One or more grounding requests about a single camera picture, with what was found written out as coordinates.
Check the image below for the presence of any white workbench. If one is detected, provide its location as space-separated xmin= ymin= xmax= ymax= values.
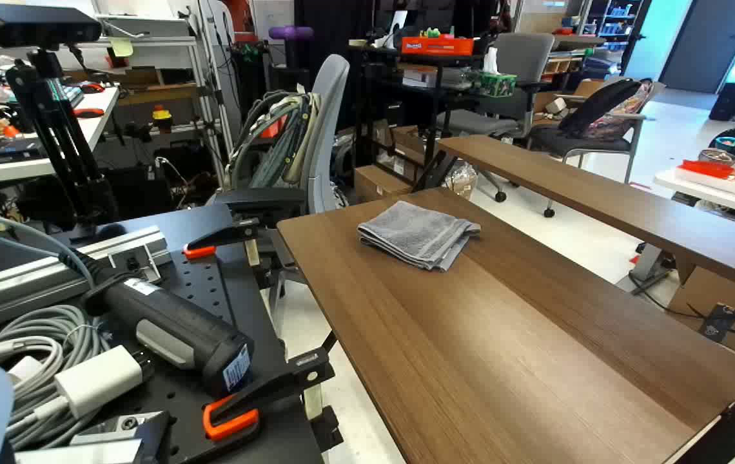
xmin=0 ymin=81 xmax=121 ymax=190

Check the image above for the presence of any black stereo camera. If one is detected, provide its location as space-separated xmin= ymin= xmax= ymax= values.
xmin=0 ymin=0 xmax=103 ymax=49

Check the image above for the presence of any grey mesh office chair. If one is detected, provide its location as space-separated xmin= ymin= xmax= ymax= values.
xmin=442 ymin=31 xmax=557 ymax=205

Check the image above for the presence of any grey towel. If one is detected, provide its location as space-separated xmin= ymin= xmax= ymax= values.
xmin=356 ymin=199 xmax=482 ymax=273

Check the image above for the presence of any white side table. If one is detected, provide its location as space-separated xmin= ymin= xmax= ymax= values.
xmin=652 ymin=162 xmax=735 ymax=227

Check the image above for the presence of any black clamp large orange grip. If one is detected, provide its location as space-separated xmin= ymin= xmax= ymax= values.
xmin=200 ymin=333 xmax=338 ymax=446

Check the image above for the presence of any red flat item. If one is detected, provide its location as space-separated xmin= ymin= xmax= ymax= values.
xmin=678 ymin=156 xmax=735 ymax=179

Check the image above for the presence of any small cardboard box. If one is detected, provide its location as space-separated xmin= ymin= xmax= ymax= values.
xmin=354 ymin=162 xmax=416 ymax=205

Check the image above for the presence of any black camera tripod stand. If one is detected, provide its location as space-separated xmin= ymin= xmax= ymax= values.
xmin=4 ymin=45 xmax=121 ymax=227

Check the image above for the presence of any black clamp small orange tip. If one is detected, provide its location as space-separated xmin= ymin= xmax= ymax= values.
xmin=183 ymin=215 xmax=267 ymax=266

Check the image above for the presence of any purple cylinder item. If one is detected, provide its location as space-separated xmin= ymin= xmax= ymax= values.
xmin=267 ymin=22 xmax=317 ymax=44

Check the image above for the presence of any green patterned package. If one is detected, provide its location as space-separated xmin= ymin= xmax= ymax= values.
xmin=477 ymin=70 xmax=521 ymax=98

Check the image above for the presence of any grey cable bundle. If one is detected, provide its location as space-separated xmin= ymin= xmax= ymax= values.
xmin=0 ymin=302 xmax=116 ymax=450

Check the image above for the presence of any cable bundle on chair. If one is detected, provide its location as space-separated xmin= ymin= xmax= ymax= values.
xmin=227 ymin=86 xmax=323 ymax=190

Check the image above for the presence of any black padded chair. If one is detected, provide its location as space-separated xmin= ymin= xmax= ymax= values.
xmin=528 ymin=77 xmax=659 ymax=186

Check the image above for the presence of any silver aluminium extrusion rail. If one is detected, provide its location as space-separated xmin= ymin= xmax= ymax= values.
xmin=0 ymin=224 xmax=171 ymax=338

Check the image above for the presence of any brown wooden side desk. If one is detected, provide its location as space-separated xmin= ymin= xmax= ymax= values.
xmin=439 ymin=133 xmax=735 ymax=299

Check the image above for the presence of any black handheld scanner device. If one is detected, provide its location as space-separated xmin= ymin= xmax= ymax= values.
xmin=80 ymin=275 xmax=255 ymax=396

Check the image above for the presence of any white power adapter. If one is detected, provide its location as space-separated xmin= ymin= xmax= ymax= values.
xmin=55 ymin=343 xmax=145 ymax=419

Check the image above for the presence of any flat cardboard box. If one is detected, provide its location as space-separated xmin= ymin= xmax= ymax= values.
xmin=666 ymin=266 xmax=735 ymax=364

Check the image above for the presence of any orange plastic box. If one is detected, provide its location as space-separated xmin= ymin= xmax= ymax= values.
xmin=400 ymin=34 xmax=477 ymax=58

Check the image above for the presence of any black power brick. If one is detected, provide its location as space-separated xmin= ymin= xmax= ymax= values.
xmin=699 ymin=304 xmax=735 ymax=344

